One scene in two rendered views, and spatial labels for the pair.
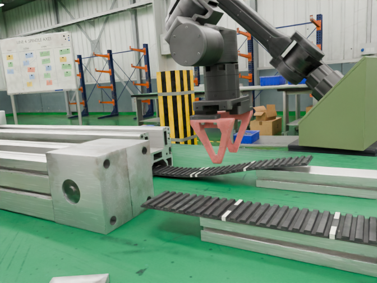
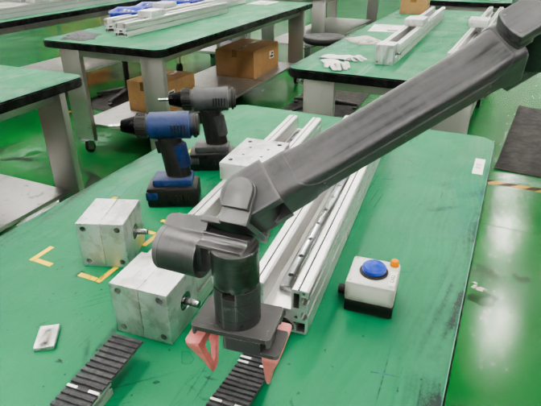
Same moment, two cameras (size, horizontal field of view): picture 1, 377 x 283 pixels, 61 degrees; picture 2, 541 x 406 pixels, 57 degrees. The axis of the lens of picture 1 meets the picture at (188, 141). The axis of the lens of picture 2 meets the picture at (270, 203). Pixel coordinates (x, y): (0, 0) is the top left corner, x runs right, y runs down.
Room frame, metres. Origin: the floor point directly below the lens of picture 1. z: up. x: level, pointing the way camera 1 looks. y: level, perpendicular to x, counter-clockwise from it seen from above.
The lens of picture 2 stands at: (0.49, -0.54, 1.34)
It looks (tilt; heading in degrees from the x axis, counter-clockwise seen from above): 28 degrees down; 80
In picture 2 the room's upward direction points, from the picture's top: straight up
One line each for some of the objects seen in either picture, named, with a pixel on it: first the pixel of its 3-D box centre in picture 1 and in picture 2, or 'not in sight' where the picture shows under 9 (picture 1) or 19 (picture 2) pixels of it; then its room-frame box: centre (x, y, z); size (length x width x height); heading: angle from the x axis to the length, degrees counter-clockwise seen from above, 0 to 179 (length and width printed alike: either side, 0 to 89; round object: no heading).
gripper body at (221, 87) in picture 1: (221, 87); (237, 304); (0.53, -0.06, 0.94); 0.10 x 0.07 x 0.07; 152
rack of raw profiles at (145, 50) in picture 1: (104, 83); not in sight; (10.74, 2.61, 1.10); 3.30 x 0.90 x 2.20; 54
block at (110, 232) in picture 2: not in sight; (118, 232); (0.34, 0.33, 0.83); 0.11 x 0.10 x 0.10; 165
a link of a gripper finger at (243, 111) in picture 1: (229, 127); (258, 351); (0.56, -0.07, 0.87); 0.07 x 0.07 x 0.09; 62
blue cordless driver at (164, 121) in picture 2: not in sight; (158, 158); (0.42, 0.55, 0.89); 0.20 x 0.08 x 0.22; 172
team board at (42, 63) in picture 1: (42, 91); not in sight; (5.97, 2.59, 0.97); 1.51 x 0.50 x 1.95; 74
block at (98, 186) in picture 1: (110, 177); (163, 298); (0.43, 0.11, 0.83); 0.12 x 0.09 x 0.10; 150
